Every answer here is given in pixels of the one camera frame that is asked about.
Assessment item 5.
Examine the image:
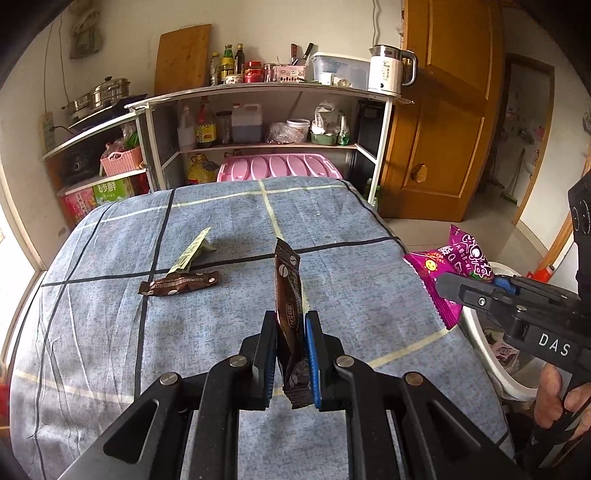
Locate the clear plastic storage box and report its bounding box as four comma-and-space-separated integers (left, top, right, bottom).
311, 52, 371, 88

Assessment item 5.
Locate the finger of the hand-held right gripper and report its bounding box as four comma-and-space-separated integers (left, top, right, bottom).
493, 274, 578, 302
436, 272, 525, 324

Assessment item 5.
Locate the dark lid glass jar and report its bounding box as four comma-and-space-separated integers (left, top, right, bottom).
216, 111, 233, 145

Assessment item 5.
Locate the white filled plastic bag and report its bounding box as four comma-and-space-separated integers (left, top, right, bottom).
311, 100, 345, 134

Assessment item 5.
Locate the green label sauce bottle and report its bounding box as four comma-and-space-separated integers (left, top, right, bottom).
221, 44, 236, 85

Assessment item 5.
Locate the hanging cloth bag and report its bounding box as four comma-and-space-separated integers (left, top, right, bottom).
69, 7, 103, 60

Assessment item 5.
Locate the pink woven basket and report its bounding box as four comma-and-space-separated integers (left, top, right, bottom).
100, 145, 144, 177

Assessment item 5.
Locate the brown coffee packet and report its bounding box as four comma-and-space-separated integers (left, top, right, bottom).
139, 271, 220, 297
274, 237, 315, 409

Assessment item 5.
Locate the person's right hand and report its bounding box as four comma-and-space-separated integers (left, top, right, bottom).
533, 362, 591, 432

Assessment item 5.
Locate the white plastic jug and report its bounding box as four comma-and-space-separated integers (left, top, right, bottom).
231, 102, 264, 144

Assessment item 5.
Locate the green white barcode wrapper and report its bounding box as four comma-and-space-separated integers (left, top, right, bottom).
166, 226, 218, 275

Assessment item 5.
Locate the wooden cutting board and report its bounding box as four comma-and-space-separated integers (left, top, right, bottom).
154, 24, 212, 97

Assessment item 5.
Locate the wooden door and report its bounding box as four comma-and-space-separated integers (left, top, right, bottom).
379, 0, 506, 223

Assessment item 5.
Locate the green cardboard box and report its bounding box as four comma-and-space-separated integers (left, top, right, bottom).
92, 178, 136, 206

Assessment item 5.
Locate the large metal shelf cabinet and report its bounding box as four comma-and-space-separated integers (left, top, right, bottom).
124, 83, 415, 213

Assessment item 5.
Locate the black round dial appliance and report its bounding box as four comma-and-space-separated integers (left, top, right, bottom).
58, 143, 105, 185

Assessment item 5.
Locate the tall clear plastic bottle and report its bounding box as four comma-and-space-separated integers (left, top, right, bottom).
178, 106, 197, 151

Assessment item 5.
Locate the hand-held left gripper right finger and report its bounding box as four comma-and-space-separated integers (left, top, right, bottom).
304, 310, 518, 480

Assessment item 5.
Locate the steel steamer pot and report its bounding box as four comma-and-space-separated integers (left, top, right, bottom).
61, 76, 131, 121

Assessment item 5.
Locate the white electric kettle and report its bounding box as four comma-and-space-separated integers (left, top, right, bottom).
367, 45, 417, 97

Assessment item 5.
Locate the pink knife holder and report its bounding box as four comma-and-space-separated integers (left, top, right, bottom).
274, 65, 306, 84

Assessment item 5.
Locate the black induction cooker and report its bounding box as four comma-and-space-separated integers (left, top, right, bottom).
68, 95, 148, 131

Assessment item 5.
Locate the purple snack packet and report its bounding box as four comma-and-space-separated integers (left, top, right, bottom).
403, 224, 497, 330

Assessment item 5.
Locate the crumpled clear plastic bag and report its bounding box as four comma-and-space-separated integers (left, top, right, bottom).
267, 121, 303, 145

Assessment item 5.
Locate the yellow cooking oil bottle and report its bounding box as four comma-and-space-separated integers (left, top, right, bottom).
187, 153, 220, 185

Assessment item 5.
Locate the red cap soy sauce bottle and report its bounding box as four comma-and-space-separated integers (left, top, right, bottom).
195, 96, 219, 148

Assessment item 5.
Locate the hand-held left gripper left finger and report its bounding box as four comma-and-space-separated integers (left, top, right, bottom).
60, 310, 279, 480

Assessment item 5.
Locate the blue plaid tablecloth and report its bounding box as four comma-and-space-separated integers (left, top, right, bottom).
7, 176, 515, 480

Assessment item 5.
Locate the white plastic waste bin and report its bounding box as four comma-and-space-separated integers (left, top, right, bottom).
459, 261, 568, 402

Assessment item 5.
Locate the small metal shelf cabinet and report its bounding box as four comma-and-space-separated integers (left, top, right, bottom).
42, 111, 151, 227

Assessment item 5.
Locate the pink cardboard box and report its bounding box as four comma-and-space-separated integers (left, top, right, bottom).
62, 191, 98, 222

